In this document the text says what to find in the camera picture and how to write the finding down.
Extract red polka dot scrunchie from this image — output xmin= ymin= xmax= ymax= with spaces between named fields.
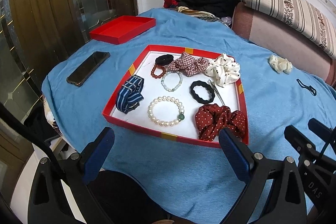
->
xmin=195 ymin=103 xmax=247 ymax=141

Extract silver hair clip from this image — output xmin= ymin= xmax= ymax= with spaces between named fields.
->
xmin=208 ymin=80 xmax=225 ymax=106

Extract white polka dot scrunchie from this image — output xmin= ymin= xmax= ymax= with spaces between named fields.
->
xmin=204 ymin=53 xmax=240 ymax=87

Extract black wavy hair tie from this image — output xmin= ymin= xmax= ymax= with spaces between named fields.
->
xmin=189 ymin=80 xmax=216 ymax=105

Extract white pearl bracelet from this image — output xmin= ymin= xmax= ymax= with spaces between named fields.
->
xmin=147 ymin=95 xmax=186 ymax=127

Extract red gingham scrunchie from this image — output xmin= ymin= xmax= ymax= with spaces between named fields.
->
xmin=168 ymin=52 xmax=209 ymax=77

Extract pale green bead bracelet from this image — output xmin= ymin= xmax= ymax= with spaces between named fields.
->
xmin=160 ymin=70 xmax=184 ymax=93

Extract thick black hair tie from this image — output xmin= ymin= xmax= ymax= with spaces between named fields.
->
xmin=154 ymin=53 xmax=175 ymax=67

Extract dark red bead bracelet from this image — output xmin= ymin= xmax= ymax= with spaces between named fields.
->
xmin=150 ymin=64 xmax=168 ymax=80

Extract red white jewelry box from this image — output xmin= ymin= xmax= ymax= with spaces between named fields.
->
xmin=102 ymin=45 xmax=249 ymax=148

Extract thin black hair elastics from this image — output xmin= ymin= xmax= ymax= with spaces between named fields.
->
xmin=296 ymin=79 xmax=317 ymax=96

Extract cream polka dot scrunchie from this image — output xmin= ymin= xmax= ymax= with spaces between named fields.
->
xmin=268 ymin=55 xmax=293 ymax=74

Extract black smartphone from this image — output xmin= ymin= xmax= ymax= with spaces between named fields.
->
xmin=66 ymin=51 xmax=110 ymax=87

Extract striped floral pillow back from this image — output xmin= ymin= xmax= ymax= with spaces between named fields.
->
xmin=241 ymin=0 xmax=335 ymax=59

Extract dark clothes pile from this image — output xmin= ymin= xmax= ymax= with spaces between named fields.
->
xmin=163 ymin=0 xmax=241 ymax=18

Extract red box lid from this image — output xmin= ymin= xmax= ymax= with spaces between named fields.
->
xmin=89 ymin=15 xmax=156 ymax=45

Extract wooden glass door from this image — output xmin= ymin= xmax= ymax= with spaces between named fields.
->
xmin=1 ymin=0 xmax=137 ymax=121

